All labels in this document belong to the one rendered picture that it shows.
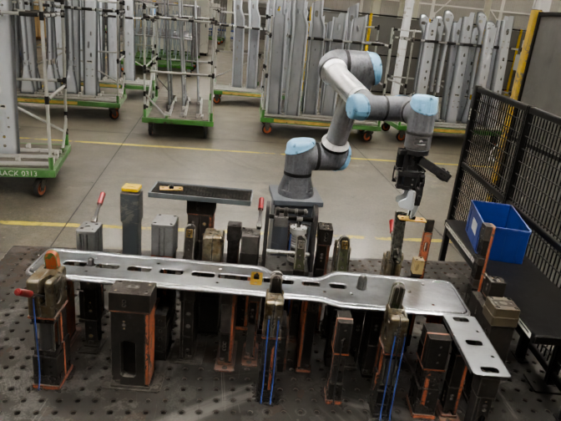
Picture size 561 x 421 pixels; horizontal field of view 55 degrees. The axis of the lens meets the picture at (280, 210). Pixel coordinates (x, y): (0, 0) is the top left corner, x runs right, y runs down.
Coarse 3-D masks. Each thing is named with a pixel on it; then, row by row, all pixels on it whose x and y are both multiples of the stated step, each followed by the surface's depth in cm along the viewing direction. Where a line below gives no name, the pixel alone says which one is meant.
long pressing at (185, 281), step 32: (64, 256) 174; (96, 256) 176; (128, 256) 178; (160, 288) 162; (192, 288) 163; (224, 288) 164; (256, 288) 165; (288, 288) 167; (320, 288) 169; (352, 288) 171; (384, 288) 173; (416, 288) 175; (448, 288) 177
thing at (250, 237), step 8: (248, 232) 187; (256, 232) 187; (248, 240) 184; (256, 240) 184; (240, 248) 185; (248, 248) 185; (256, 248) 185; (240, 256) 186; (248, 256) 186; (256, 256) 186; (248, 264) 187; (256, 264) 187; (248, 280) 190; (240, 296) 192; (240, 304) 193; (248, 304) 194; (240, 312) 194; (248, 312) 197; (240, 320) 195; (240, 328) 196
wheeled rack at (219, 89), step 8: (264, 16) 1086; (224, 24) 1031; (232, 24) 1052; (216, 32) 1093; (216, 40) 1099; (216, 48) 1105; (224, 72) 1120; (216, 88) 1048; (224, 88) 1075; (232, 88) 1076; (240, 88) 1077; (256, 88) 1102; (216, 96) 1054; (248, 96) 1051; (256, 96) 1051
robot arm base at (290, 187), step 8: (288, 176) 218; (296, 176) 216; (304, 176) 217; (280, 184) 221; (288, 184) 219; (296, 184) 217; (304, 184) 218; (280, 192) 220; (288, 192) 218; (296, 192) 217; (304, 192) 218; (312, 192) 222
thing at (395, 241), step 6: (396, 210) 181; (396, 216) 180; (396, 222) 180; (402, 222) 181; (396, 228) 180; (402, 228) 180; (396, 234) 182; (402, 234) 181; (396, 240) 182; (402, 240) 181; (396, 246) 183; (390, 258) 183
